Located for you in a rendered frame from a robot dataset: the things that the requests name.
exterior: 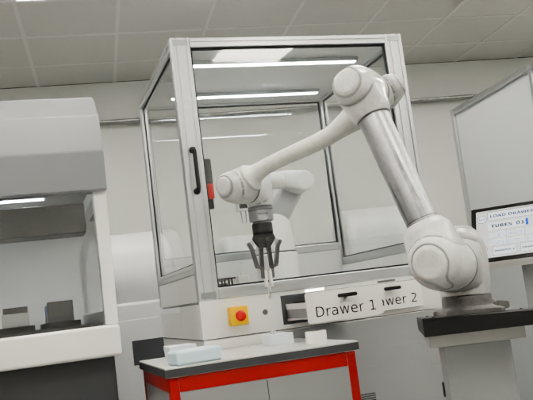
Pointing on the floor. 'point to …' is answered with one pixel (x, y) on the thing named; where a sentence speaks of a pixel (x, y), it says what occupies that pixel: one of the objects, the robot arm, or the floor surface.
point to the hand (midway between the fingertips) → (268, 278)
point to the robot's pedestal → (479, 363)
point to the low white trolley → (261, 374)
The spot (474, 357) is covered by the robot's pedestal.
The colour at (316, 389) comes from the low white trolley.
